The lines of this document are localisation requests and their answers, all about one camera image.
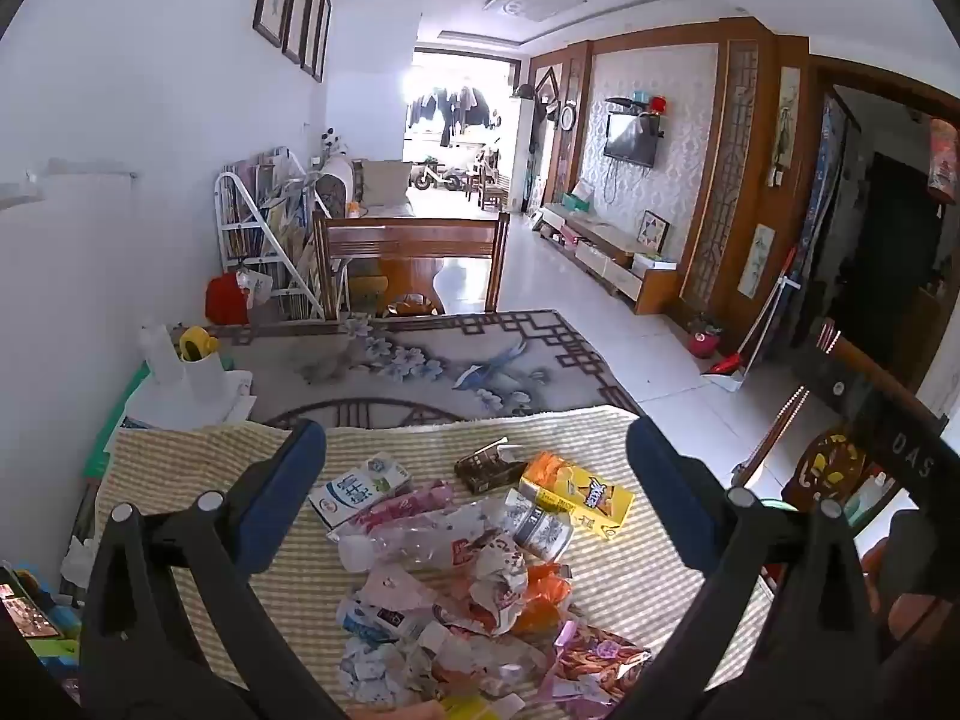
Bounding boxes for white balance bike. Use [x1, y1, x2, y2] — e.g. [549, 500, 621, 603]
[411, 157, 464, 192]

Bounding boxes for low television cabinet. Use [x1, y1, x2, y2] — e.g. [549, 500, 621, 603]
[538, 202, 680, 314]

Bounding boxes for wall television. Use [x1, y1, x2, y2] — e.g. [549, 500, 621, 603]
[604, 111, 661, 167]

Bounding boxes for white paper stack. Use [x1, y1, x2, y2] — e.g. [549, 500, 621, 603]
[124, 371, 256, 430]

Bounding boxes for wooden dining chair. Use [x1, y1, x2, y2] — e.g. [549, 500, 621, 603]
[311, 210, 511, 320]

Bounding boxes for flower printed table cover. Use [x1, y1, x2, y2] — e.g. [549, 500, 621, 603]
[135, 307, 646, 428]

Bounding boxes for sofa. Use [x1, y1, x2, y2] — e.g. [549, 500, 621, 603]
[315, 154, 417, 220]

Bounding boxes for red white broom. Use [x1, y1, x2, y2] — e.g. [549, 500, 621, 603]
[701, 247, 800, 391]

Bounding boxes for white standing air conditioner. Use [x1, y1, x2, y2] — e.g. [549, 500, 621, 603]
[510, 94, 537, 215]

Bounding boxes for tall scroll painting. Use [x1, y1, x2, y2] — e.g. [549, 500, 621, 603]
[772, 66, 802, 188]

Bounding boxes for small wooden chair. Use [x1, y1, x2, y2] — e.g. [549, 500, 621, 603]
[469, 150, 511, 211]

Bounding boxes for hanging clothes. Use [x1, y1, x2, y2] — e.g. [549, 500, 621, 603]
[409, 86, 505, 147]

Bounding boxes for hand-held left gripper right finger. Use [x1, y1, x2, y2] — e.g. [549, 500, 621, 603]
[626, 416, 882, 720]

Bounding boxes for small scroll painting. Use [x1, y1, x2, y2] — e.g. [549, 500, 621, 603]
[739, 223, 776, 297]

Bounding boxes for blue white milk carton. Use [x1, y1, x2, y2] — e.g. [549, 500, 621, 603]
[309, 452, 415, 530]

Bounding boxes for carved wooden chair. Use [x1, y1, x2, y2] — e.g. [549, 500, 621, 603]
[731, 319, 947, 533]

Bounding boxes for blue wall hanging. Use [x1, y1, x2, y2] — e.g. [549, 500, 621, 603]
[799, 94, 860, 278]

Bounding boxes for yellow toy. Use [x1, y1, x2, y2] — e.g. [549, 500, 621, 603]
[178, 326, 220, 362]

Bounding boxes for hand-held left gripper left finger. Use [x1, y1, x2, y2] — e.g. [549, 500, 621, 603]
[79, 418, 353, 720]

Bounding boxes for red bag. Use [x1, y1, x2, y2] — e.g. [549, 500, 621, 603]
[206, 272, 252, 325]

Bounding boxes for yellow carton box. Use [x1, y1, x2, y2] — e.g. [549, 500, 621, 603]
[520, 451, 635, 541]

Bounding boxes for white rack with books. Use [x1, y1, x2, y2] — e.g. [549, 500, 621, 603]
[214, 148, 331, 320]

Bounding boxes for green folder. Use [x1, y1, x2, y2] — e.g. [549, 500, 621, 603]
[82, 364, 151, 481]

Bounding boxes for wall shelf with boxes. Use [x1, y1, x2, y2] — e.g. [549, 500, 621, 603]
[606, 92, 670, 119]

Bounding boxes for white plastic bottle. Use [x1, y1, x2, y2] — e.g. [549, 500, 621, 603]
[847, 472, 890, 526]

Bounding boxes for geometric framed picture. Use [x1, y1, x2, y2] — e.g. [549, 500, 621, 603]
[637, 210, 671, 254]

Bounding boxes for dark brown small box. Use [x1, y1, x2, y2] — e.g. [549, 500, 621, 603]
[454, 439, 530, 496]

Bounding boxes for yellow striped cloth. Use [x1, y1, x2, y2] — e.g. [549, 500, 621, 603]
[94, 405, 777, 720]

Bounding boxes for crushed clear plastic bottle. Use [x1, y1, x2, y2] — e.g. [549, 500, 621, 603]
[337, 502, 511, 575]

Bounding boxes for red hanging decoration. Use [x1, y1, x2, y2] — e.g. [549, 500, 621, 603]
[928, 118, 960, 203]

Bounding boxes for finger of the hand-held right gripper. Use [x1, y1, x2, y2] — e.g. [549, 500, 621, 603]
[795, 345, 947, 482]

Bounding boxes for pile of torn paper scraps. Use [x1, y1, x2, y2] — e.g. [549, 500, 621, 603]
[337, 615, 556, 720]

